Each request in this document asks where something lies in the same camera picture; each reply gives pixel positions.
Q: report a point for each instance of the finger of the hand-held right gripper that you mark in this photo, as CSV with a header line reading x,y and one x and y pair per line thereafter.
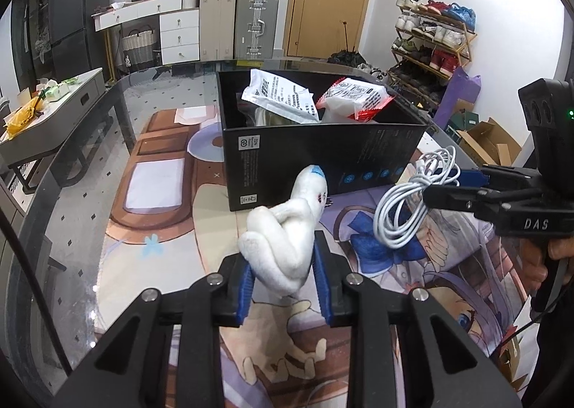
x,y
453,199
471,177

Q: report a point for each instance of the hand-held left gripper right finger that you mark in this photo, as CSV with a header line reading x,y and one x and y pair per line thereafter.
x,y
323,282

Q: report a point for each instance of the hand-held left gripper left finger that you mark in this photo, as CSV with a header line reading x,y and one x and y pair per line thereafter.
x,y
244,296

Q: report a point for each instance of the white plush toy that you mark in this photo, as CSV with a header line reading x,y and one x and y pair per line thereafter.
x,y
282,237

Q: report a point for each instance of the black cardboard box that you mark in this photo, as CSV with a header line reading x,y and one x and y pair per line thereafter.
x,y
314,161

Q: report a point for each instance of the person's right hand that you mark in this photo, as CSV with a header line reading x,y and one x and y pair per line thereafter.
x,y
533,269

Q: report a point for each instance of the open cardboard box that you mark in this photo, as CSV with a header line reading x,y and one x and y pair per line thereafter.
x,y
489,143

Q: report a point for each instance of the green box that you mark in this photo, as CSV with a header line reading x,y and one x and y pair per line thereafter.
x,y
464,121

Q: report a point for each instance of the purple bag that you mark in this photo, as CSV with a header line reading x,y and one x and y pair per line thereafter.
x,y
459,94

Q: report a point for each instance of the printed cartoon desk mat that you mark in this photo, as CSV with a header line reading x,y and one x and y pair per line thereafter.
x,y
170,219

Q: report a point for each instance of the wooden shoe rack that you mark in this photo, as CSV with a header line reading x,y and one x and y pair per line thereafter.
x,y
468,42

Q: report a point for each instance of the rows of shoes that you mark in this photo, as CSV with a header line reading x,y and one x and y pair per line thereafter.
x,y
437,34

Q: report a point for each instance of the black umbrella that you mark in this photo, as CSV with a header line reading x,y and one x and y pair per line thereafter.
x,y
345,57

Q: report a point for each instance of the white printed packet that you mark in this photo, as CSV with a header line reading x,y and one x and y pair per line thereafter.
x,y
278,94

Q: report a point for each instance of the wooden door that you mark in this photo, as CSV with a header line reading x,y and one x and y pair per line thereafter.
x,y
329,4

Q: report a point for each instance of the grey coffee table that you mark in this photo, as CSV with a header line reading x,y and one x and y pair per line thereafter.
x,y
67,107

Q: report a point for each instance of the silver suitcase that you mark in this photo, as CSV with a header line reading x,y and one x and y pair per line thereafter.
x,y
256,25

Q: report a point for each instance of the white dresser with drawers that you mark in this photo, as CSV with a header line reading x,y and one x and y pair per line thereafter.
x,y
179,38

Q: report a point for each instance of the wicker basket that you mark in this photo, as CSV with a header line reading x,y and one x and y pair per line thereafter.
x,y
139,49

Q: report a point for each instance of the beige suitcase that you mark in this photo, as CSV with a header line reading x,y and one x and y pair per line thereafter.
x,y
217,25

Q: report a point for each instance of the green and white packets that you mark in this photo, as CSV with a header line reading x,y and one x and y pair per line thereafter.
x,y
56,90

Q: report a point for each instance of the yellow plastic bag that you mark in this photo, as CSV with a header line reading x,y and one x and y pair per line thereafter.
x,y
20,116

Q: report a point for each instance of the dark grey fridge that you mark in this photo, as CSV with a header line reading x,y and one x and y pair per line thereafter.
x,y
78,13

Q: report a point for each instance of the dark glass cabinet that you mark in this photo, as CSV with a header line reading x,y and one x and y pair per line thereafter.
x,y
31,22

